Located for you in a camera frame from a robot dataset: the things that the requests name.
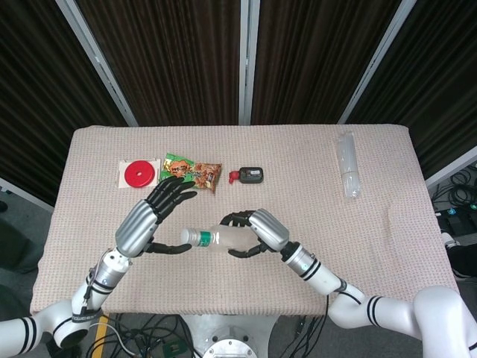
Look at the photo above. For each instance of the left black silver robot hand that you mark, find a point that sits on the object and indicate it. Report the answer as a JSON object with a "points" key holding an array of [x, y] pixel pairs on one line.
{"points": [[136, 227]]}

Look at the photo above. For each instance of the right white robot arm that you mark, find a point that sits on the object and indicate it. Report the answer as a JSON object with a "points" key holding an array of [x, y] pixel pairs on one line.
{"points": [[372, 306]]}

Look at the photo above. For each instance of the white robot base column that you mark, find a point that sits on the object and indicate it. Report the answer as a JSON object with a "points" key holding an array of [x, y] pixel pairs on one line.
{"points": [[229, 335]]}

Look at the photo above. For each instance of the red round disc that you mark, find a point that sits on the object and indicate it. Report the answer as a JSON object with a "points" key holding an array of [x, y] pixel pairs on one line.
{"points": [[139, 174]]}

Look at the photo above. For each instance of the black ink bottle red cap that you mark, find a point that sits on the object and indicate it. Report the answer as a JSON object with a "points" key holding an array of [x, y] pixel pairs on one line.
{"points": [[251, 175]]}

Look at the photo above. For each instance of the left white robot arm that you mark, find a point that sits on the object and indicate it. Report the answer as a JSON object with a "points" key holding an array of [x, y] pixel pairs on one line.
{"points": [[104, 276]]}

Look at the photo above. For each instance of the dark brown partition panel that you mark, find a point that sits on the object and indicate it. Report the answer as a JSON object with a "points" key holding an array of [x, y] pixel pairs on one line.
{"points": [[167, 63], [33, 93], [439, 82], [320, 63]]}

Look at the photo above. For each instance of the black and white shoe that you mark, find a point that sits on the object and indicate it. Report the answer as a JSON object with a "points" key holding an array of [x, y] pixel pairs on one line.
{"points": [[462, 259]]}

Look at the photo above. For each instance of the grey partition post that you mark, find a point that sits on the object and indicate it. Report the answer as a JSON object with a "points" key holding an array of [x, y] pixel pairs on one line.
{"points": [[249, 63], [372, 63], [98, 63]]}

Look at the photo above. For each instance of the red disc on card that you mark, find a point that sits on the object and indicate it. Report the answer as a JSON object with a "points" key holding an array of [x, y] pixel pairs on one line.
{"points": [[121, 179]]}

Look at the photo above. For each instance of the clear plastic bottle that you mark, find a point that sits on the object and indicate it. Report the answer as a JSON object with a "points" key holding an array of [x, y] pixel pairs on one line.
{"points": [[231, 238]]}

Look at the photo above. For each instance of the beige woven tablecloth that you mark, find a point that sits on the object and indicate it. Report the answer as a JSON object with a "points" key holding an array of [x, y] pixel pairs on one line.
{"points": [[261, 283]]}

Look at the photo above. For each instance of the stack of clear cups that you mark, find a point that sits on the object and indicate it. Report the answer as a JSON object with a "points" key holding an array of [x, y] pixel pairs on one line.
{"points": [[350, 168]]}

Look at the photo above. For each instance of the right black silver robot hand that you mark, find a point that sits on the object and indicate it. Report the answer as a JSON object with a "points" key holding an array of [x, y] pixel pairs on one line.
{"points": [[270, 229]]}

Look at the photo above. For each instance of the green circuit board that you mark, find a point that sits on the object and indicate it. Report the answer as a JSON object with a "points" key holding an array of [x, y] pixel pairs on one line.
{"points": [[174, 350]]}

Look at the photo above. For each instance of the green orange snack bag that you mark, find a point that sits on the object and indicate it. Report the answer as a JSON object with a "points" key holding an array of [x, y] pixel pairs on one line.
{"points": [[201, 173]]}

